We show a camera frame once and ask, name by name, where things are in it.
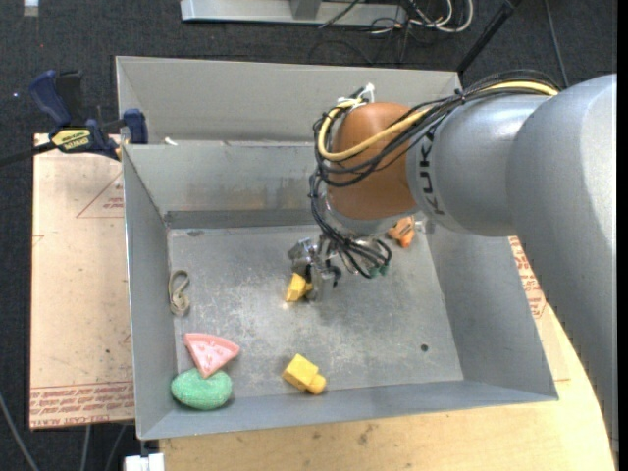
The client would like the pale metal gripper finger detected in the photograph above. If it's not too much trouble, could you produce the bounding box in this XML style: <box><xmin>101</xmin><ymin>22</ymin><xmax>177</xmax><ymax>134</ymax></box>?
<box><xmin>287</xmin><ymin>240</ymin><xmax>309</xmax><ymax>279</ymax></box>
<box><xmin>306</xmin><ymin>262</ymin><xmax>329</xmax><ymax>303</ymax></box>

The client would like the small yellow block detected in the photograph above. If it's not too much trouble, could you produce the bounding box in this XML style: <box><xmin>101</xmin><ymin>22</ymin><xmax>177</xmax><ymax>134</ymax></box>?
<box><xmin>285</xmin><ymin>272</ymin><xmax>314</xmax><ymax>304</ymax></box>

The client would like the grey metal bin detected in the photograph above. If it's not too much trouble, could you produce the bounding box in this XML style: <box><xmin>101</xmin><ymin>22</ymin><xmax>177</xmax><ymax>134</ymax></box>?
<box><xmin>115</xmin><ymin>55</ymin><xmax>560</xmax><ymax>442</ymax></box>

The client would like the orange toy piece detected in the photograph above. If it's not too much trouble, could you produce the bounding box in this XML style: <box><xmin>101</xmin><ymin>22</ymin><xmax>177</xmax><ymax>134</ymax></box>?
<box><xmin>387</xmin><ymin>216</ymin><xmax>417</xmax><ymax>249</ymax></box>

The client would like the yellow block with round peg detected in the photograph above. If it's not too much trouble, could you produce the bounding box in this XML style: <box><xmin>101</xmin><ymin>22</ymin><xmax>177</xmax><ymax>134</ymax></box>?
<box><xmin>281</xmin><ymin>353</ymin><xmax>328</xmax><ymax>396</ymax></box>

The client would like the pink watermelon slice toy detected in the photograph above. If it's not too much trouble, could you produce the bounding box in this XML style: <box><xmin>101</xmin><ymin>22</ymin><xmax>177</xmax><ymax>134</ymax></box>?
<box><xmin>183</xmin><ymin>332</ymin><xmax>241</xmax><ymax>380</ymax></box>

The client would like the green oval sponge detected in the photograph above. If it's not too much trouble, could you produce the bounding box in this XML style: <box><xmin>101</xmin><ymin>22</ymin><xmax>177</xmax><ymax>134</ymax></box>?
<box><xmin>170</xmin><ymin>367</ymin><xmax>234</xmax><ymax>411</ymax></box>

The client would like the brown cardboard board red print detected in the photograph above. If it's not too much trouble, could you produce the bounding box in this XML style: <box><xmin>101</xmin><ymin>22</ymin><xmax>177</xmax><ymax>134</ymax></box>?
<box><xmin>28</xmin><ymin>132</ymin><xmax>573</xmax><ymax>431</ymax></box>

